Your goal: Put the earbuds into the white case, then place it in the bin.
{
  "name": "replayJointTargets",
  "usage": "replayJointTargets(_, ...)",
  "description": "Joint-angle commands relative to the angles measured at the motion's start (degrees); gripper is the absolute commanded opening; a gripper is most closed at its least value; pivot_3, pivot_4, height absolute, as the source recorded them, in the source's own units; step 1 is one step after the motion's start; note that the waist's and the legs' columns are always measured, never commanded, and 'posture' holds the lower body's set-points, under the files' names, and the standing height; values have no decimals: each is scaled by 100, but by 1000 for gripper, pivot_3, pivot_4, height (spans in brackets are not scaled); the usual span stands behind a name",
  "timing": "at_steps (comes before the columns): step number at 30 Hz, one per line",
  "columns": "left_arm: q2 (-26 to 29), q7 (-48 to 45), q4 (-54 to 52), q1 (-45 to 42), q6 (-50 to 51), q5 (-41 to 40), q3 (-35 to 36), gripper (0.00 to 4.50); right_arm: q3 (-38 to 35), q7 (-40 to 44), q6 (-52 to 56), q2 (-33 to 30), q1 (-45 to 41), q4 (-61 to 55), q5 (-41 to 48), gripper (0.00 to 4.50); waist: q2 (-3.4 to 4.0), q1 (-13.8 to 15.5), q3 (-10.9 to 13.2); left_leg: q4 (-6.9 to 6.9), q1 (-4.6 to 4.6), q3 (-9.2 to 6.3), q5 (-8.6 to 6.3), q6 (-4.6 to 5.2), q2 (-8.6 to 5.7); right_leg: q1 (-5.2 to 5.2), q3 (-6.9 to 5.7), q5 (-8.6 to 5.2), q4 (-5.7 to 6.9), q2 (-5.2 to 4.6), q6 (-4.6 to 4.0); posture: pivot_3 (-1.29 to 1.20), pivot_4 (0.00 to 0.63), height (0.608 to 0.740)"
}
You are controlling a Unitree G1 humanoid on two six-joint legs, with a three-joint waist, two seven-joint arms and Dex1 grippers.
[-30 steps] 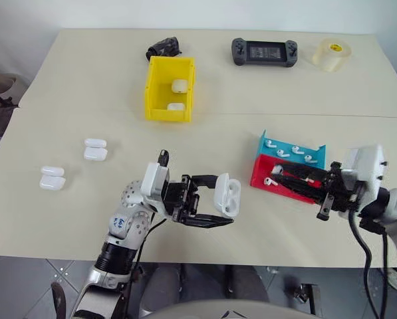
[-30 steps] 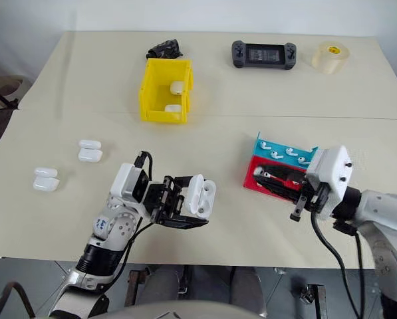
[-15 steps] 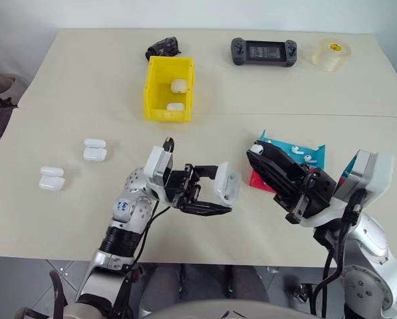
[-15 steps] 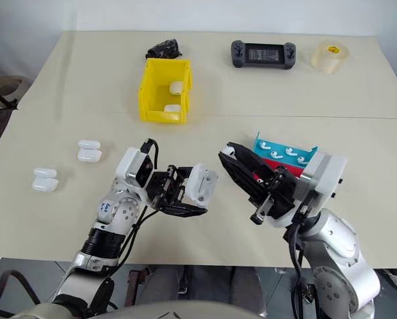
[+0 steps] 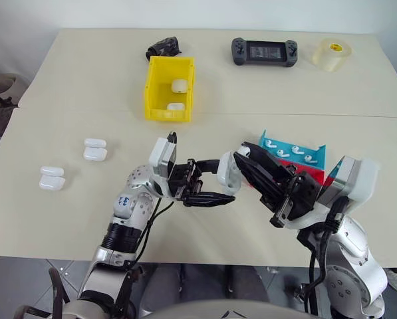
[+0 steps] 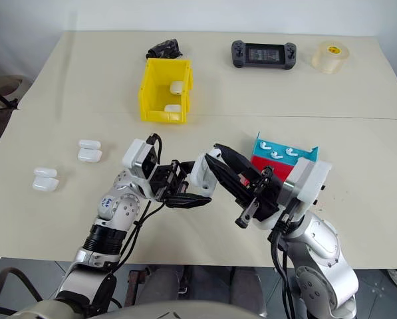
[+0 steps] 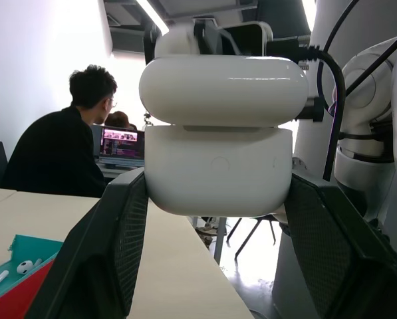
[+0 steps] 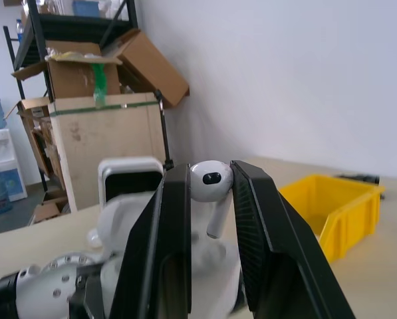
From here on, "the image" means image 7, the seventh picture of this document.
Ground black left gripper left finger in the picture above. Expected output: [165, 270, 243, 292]
[25, 167, 150, 319]

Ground black chair legs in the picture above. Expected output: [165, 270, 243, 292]
[225, 215, 278, 261]

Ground white earbuds charging case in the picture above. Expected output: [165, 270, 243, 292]
[138, 54, 311, 219]

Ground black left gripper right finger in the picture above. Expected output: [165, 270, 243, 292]
[283, 171, 397, 319]

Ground person in black sweater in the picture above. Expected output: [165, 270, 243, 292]
[1, 64, 119, 199]

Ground teal tray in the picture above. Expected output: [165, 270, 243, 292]
[0, 234, 65, 305]

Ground person with reddish hair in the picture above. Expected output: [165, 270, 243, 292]
[104, 110, 138, 132]

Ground white desk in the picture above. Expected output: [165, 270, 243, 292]
[91, 161, 143, 183]

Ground thick black camera cable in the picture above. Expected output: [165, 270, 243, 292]
[266, 37, 348, 182]

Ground open laptop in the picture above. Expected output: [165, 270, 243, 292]
[97, 125, 147, 169]

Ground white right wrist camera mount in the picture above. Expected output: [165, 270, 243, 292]
[217, 21, 274, 58]

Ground silver robot body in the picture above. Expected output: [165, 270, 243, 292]
[271, 0, 397, 319]

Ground red bin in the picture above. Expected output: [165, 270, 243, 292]
[0, 259, 58, 319]

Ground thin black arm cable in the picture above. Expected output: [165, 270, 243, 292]
[319, 0, 361, 54]

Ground grey table leg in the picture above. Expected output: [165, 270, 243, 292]
[212, 217, 228, 266]

